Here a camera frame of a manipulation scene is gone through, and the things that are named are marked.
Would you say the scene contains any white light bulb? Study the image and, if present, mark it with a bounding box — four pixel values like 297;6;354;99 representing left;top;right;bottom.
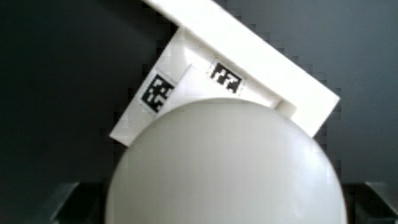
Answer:
105;99;347;224

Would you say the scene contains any white L-shaped fence wall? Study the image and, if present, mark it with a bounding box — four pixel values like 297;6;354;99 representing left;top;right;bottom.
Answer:
142;0;340;136

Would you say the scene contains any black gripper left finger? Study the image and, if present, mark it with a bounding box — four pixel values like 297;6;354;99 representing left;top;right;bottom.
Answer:
50;182;105;224

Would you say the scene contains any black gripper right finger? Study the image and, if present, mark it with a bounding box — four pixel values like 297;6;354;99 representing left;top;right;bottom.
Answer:
343;182;398;224

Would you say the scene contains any white lamp base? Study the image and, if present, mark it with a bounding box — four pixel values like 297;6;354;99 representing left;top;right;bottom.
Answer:
110;28;297;146

